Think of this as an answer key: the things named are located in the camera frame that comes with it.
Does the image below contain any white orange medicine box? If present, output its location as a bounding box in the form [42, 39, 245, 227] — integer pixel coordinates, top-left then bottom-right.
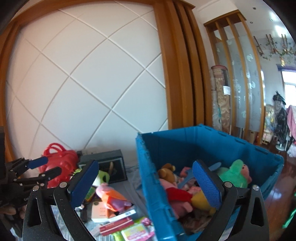
[91, 201, 115, 223]

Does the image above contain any red long medicine box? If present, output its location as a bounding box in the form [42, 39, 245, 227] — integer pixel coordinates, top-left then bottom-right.
[99, 217, 134, 236]

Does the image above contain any wooden glass partition screen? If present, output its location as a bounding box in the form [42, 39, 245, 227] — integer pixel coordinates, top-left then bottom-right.
[204, 9, 265, 145]

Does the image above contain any pink pig plush orange dress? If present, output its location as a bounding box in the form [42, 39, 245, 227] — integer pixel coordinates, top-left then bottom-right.
[96, 183, 133, 212]

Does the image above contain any red bear toy suitcase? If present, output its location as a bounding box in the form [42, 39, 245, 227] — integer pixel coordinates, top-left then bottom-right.
[38, 143, 79, 188]

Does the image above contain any green frog plush toy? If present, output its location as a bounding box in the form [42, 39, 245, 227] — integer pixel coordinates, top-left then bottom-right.
[92, 170, 110, 187]

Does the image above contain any blue plastic storage crate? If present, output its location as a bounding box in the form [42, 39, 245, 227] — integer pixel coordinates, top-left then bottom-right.
[136, 125, 284, 240]

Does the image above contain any brown bear plush in crate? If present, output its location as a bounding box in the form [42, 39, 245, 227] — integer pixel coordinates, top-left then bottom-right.
[158, 163, 177, 184]

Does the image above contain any green pink plush in crate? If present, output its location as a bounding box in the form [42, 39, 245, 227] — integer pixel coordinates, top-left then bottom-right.
[216, 159, 252, 188]

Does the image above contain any green pink wet wipes pack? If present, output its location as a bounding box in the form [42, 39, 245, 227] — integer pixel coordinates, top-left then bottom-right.
[112, 217, 157, 241]

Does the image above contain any rolled patterned carpet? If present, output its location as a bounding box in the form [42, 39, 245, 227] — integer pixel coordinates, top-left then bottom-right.
[211, 65, 231, 133]

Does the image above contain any person's left hand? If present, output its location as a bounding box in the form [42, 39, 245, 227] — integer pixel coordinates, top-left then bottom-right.
[0, 205, 27, 219]

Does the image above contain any dark green gift box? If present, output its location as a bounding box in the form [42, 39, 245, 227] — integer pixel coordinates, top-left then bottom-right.
[78, 150, 127, 184]

